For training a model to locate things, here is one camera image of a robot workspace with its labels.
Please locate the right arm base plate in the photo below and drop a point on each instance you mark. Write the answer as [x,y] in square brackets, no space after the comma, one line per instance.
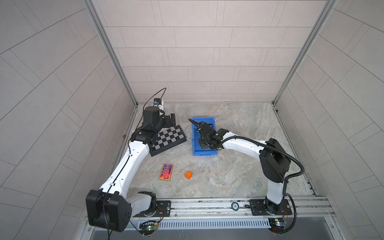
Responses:
[260,208]

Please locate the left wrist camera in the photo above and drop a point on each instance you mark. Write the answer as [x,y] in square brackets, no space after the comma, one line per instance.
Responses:
[158,102]

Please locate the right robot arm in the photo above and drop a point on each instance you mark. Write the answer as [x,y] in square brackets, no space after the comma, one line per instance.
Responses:
[278,166]

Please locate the small orange cube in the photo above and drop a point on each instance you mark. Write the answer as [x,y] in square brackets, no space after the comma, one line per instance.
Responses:
[188,175]

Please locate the colourful card pack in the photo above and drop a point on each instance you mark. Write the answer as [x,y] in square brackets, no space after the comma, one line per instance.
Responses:
[166,172]

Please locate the round black rail knob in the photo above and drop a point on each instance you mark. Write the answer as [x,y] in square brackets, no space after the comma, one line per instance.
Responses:
[235,206]

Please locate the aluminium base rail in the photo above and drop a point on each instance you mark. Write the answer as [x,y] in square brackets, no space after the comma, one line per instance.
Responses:
[220,208]

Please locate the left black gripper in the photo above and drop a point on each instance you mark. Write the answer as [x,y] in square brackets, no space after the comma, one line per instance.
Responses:
[166,123]

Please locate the right controller board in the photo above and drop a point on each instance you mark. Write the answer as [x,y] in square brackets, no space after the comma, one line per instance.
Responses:
[277,224]

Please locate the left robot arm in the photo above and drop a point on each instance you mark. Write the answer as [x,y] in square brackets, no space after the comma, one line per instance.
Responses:
[109,208]

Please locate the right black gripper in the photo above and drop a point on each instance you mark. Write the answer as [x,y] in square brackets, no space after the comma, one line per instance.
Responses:
[201,140]

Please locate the left controller board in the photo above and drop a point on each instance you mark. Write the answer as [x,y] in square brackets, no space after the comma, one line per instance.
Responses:
[148,227]

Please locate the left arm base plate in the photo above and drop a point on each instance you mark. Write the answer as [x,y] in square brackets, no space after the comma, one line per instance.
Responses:
[165,207]

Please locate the controller board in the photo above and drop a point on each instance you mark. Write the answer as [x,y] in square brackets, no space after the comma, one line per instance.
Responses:
[277,224]
[148,227]

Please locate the black white chessboard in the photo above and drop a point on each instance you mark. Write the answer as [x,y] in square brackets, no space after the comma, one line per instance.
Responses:
[167,139]

